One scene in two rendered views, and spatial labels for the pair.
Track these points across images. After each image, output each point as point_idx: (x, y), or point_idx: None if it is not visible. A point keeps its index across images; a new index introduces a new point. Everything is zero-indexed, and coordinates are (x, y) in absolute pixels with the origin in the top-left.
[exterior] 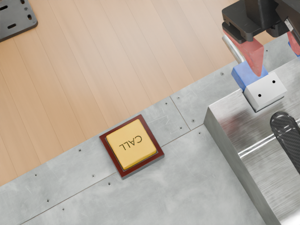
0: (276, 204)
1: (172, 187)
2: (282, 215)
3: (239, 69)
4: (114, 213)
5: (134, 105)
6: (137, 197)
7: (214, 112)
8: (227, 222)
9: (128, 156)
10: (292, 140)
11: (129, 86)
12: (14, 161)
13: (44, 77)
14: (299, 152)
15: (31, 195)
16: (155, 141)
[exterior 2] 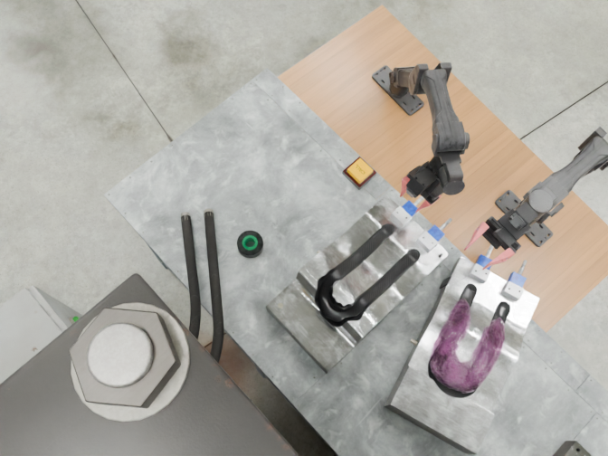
0: (347, 233)
1: (345, 196)
2: (343, 237)
3: (408, 203)
4: (325, 174)
5: (381, 170)
6: (335, 182)
7: (384, 197)
8: (335, 225)
9: (353, 169)
10: (381, 236)
11: (390, 166)
12: (337, 124)
13: (383, 126)
14: (376, 241)
15: (323, 136)
16: (365, 182)
